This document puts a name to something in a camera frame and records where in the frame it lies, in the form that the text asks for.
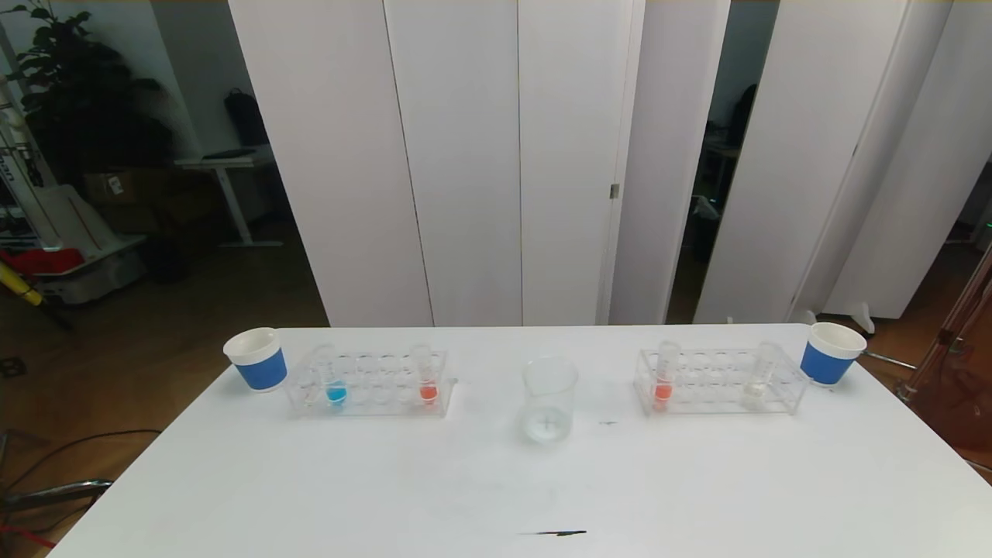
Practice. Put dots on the blue pigment test tube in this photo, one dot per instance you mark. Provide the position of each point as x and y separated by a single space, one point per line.
335 394

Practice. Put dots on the red pigment test tube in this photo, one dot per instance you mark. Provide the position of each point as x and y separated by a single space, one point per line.
663 391
427 392

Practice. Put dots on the clear plastic beaker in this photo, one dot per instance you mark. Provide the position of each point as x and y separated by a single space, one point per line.
550 426

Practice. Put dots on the clear plastic test tube rack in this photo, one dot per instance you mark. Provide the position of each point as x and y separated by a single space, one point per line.
713 387
372 387

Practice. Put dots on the white pigment test tube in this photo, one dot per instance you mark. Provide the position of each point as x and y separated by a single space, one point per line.
756 391

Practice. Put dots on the white folding partition screen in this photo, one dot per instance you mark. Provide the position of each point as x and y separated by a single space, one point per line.
465 155
814 155

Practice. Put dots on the white blue paper cup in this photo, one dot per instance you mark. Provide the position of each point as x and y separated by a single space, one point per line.
260 368
825 360

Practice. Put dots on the white standing desk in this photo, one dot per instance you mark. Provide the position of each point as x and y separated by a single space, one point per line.
225 163

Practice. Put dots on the black office chair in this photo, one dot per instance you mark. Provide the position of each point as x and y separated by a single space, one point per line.
745 116

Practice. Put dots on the black backpack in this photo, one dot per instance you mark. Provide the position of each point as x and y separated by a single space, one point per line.
244 116

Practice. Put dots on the white screen foot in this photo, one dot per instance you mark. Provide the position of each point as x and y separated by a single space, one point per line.
862 316

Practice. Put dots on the brown cardboard box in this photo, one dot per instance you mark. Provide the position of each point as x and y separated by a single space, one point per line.
136 194

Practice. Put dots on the white mobile machine base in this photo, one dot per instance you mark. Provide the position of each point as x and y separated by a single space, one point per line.
70 225

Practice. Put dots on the red plastic item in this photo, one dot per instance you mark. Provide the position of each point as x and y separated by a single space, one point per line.
39 261

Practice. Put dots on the dark green potted plant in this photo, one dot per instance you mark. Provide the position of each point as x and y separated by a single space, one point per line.
77 93

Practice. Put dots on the yellow black tool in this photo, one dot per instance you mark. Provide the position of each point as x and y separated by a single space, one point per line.
23 291

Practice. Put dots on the grey metal stand leg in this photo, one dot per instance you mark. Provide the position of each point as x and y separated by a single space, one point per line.
70 490

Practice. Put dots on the dark floor outlet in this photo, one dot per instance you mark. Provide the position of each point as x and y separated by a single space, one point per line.
12 366

